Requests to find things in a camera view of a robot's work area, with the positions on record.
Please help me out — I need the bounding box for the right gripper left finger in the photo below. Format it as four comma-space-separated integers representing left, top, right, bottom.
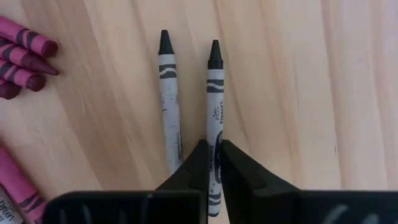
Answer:
42, 139, 210, 224

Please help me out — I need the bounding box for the black crayon grey wrapper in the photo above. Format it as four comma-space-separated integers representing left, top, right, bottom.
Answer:
206, 39, 225, 218

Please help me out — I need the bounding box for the pink crayon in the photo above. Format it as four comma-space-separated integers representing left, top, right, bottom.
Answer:
0, 146, 48, 224
0, 37, 60, 77
0, 79, 22, 101
0, 15, 59, 58
0, 58, 47, 93

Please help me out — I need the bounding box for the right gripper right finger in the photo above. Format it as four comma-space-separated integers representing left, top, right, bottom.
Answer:
220, 139, 398, 224

